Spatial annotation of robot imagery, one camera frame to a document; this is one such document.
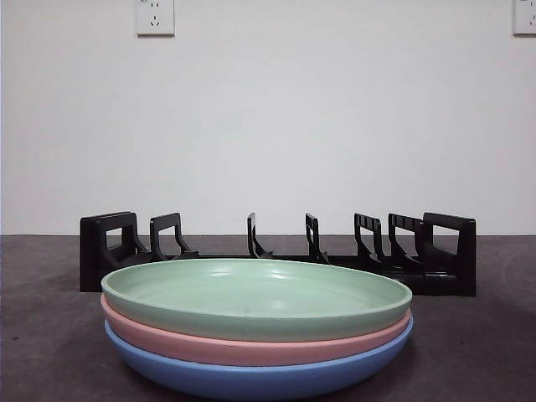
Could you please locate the green round plate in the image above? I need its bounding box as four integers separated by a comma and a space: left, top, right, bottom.
100, 258, 415, 343

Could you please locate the pink round plate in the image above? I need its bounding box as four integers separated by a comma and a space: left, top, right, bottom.
99, 292, 414, 367

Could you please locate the blue round plate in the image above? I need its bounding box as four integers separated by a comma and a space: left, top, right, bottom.
103, 313, 416, 391

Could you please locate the black plastic plate rack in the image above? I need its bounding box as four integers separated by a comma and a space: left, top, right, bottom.
79, 210, 477, 297

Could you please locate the white wall socket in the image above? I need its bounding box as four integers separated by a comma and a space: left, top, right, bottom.
136, 0, 176, 37
513, 0, 536, 37

